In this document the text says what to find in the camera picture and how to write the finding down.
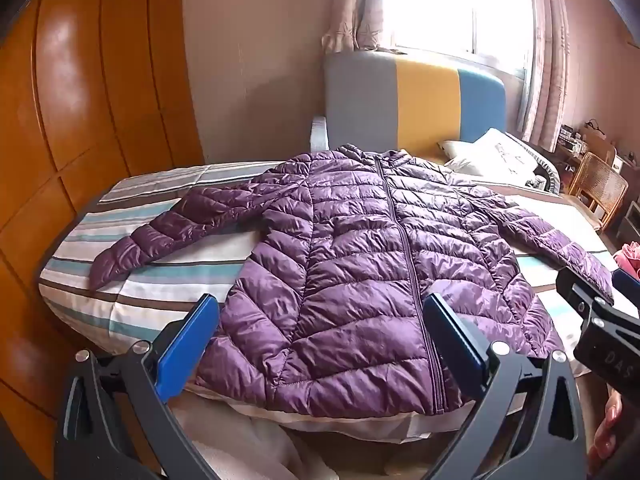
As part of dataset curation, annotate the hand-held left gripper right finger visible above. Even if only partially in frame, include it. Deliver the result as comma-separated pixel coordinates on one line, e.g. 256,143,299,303
422,292,588,480

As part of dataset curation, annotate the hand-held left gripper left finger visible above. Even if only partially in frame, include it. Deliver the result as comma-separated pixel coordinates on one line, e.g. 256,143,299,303
52,294,221,480

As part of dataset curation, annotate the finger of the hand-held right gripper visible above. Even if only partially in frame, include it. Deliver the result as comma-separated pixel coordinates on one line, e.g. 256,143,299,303
555,265,615,311
612,269,640,318

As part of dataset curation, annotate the purple puffer jacket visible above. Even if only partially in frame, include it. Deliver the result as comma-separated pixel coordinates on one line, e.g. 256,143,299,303
90,144,615,418

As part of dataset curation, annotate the person's right hand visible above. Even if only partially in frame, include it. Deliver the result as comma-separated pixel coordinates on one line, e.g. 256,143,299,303
587,392,640,467

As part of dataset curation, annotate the pink cloth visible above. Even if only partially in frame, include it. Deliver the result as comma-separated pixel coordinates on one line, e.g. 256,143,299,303
614,242,640,282

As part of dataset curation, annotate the striped bed sheet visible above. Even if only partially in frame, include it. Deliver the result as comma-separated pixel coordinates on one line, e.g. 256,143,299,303
39,152,621,443

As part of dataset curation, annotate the rattan chair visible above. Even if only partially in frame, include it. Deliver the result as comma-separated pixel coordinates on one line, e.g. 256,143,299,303
569,152,630,232

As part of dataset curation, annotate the white fleece blanket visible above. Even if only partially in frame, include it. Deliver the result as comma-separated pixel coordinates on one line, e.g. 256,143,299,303
170,399,313,480

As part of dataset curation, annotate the cluttered wooden desk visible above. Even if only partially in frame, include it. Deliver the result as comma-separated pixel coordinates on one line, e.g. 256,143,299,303
554,119,628,167

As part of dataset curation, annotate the white printed pillow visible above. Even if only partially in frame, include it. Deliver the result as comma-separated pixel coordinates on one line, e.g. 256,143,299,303
439,127,556,184

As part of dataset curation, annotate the pink patterned curtain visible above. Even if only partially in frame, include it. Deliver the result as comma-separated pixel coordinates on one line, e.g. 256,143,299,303
320,0,397,57
519,0,572,153

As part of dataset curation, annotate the grey yellow blue headboard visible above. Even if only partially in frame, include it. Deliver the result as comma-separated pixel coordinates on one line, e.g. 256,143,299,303
322,51,507,157

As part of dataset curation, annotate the wooden wardrobe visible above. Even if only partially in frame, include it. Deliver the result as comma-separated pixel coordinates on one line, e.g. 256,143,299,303
0,0,207,463

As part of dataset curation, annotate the white bedside frame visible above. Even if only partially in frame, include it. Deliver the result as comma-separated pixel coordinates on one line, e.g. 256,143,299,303
310,116,332,152

